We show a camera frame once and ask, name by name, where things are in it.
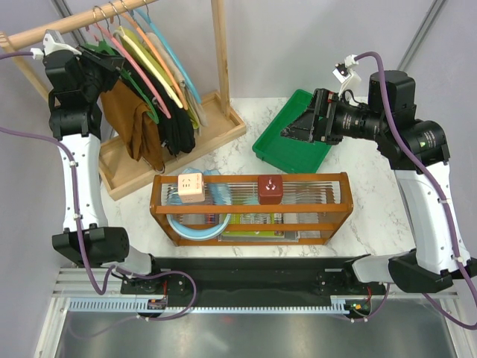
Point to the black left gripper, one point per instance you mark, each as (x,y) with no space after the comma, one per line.
(109,66)

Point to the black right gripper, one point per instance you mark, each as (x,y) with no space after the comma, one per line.
(308,127)

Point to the green velvet hanger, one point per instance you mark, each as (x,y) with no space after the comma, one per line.
(129,76)

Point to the mustard brown trousers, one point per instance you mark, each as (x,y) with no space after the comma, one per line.
(127,113)

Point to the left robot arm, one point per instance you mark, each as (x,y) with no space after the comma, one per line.
(78,77)

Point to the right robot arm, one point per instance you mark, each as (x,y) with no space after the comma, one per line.
(418,154)

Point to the cream hanger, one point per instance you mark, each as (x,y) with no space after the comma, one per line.
(128,17)

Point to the blue hanger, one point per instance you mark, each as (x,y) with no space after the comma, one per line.
(171,52)

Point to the pink hanger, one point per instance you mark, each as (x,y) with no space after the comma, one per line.
(134,64)

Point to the green plastic tray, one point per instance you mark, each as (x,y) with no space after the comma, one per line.
(286,145)

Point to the beige garment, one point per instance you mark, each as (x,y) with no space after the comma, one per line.
(195,110)

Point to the red cube power socket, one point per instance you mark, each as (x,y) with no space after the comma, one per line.
(270,189)

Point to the brown wooden shelf rack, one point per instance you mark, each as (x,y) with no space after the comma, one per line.
(321,202)

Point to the yellow-green garment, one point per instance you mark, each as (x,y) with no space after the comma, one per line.
(140,48)

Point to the black garment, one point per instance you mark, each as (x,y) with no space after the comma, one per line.
(177,133)

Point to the wooden clothes rack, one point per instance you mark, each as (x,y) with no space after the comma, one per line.
(120,174)

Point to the white manual paper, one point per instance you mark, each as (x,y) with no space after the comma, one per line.
(290,236)

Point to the pink cube power socket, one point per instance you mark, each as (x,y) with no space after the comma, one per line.
(190,188)

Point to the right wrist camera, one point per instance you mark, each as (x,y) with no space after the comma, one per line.
(346,74)

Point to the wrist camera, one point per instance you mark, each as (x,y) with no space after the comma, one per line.
(346,74)
(52,42)

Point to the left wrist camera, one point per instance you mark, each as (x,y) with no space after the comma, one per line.
(52,42)

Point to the grey cable duct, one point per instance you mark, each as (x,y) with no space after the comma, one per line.
(146,305)

